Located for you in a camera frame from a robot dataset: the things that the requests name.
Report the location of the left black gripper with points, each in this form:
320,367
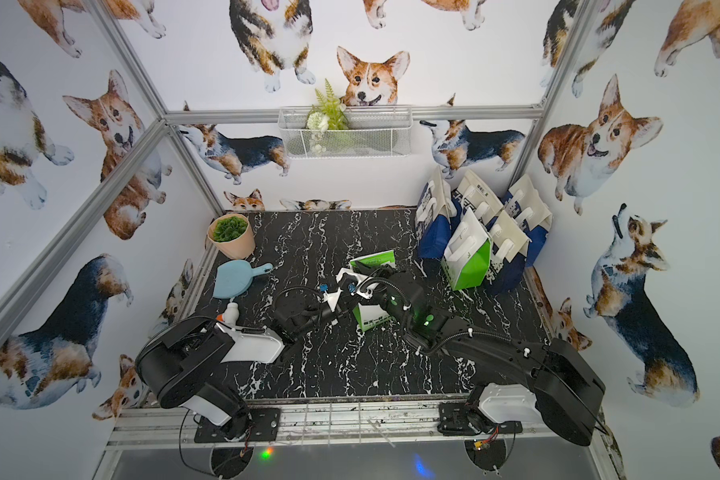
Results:
311,303

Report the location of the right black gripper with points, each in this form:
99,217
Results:
393,276

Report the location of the green white takeout bag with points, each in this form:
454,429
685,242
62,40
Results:
354,293

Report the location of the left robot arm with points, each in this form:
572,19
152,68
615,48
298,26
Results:
179,365

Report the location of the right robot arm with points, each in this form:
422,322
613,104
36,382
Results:
568,393

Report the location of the blue white bag left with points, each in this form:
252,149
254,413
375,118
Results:
433,216

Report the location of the blue white bag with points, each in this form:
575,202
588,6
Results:
433,216
518,234
473,193

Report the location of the blue white bag right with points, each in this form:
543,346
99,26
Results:
518,234

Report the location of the blue white bag middle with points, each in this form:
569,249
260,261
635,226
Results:
473,193

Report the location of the small white orange bottle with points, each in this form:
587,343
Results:
230,316

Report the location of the light blue dustpan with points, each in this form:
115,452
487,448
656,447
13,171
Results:
234,278

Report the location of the terracotta pot with plant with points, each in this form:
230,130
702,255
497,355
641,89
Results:
232,234

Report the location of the artificial fern with flower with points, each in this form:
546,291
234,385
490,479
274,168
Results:
327,115

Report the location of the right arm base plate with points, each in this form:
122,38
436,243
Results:
460,419

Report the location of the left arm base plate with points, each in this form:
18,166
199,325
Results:
258,425

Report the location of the white wire wall basket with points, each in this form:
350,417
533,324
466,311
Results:
373,132

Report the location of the aluminium frame rail front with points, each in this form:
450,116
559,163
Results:
321,421

